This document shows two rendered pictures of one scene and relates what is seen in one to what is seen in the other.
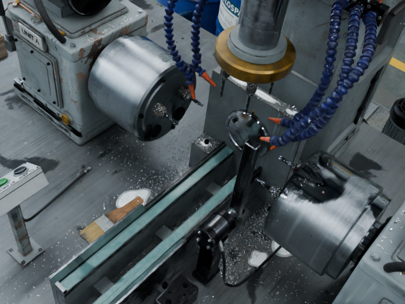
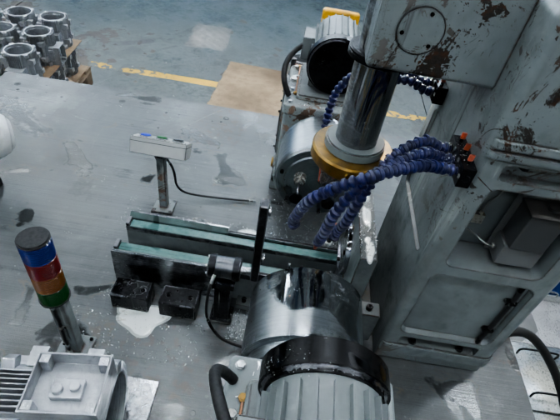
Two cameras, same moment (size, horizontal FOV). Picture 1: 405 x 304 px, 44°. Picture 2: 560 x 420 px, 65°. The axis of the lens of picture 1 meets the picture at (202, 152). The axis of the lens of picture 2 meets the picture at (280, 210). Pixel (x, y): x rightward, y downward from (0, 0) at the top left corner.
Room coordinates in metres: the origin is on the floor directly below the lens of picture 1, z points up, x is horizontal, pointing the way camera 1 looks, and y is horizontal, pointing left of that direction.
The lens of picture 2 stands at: (0.36, -0.67, 1.87)
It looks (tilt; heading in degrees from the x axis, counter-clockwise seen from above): 43 degrees down; 55
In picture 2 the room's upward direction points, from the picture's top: 10 degrees clockwise
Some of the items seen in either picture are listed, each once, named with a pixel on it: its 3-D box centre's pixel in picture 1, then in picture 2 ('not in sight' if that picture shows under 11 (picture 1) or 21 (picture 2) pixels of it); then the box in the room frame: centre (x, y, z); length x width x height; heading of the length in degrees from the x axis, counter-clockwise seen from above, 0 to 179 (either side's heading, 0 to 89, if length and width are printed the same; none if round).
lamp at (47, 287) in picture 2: not in sight; (47, 277); (0.29, 0.00, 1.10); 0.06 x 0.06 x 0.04
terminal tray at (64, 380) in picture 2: not in sight; (71, 392); (0.29, -0.27, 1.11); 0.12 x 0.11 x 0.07; 153
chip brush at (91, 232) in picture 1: (113, 218); not in sight; (0.79, 0.22, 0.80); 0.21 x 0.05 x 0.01; 142
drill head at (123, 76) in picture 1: (131, 79); (317, 155); (1.10, 0.23, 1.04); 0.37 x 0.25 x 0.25; 56
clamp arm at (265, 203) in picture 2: (242, 182); (258, 242); (0.72, -0.10, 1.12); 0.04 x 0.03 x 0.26; 146
